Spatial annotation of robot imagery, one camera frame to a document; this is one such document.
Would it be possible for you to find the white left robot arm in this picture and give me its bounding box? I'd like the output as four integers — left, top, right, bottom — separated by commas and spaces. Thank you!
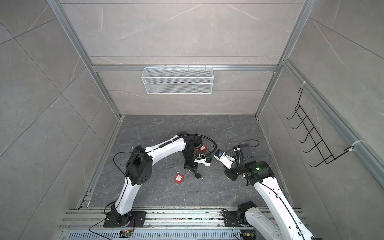
103, 131, 217, 228

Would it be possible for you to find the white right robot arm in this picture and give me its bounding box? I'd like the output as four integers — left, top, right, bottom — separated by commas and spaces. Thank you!
215, 143, 315, 240

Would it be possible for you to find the small red padlock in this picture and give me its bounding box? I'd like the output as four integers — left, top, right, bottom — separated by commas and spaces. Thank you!
199, 145, 208, 153

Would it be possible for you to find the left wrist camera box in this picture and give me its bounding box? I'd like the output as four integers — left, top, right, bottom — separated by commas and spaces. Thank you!
194, 154, 212, 167

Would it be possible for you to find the red padlock with key ring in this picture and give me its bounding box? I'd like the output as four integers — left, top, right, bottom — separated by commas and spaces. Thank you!
174, 173, 184, 185

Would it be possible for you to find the white wire mesh basket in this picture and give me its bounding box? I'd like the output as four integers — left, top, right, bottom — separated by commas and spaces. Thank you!
142, 67, 214, 95

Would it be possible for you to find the black wire hook rack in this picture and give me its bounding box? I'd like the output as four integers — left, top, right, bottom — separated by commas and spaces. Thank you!
286, 88, 354, 168

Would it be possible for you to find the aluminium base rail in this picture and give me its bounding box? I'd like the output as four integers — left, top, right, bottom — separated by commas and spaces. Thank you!
57, 206, 263, 240

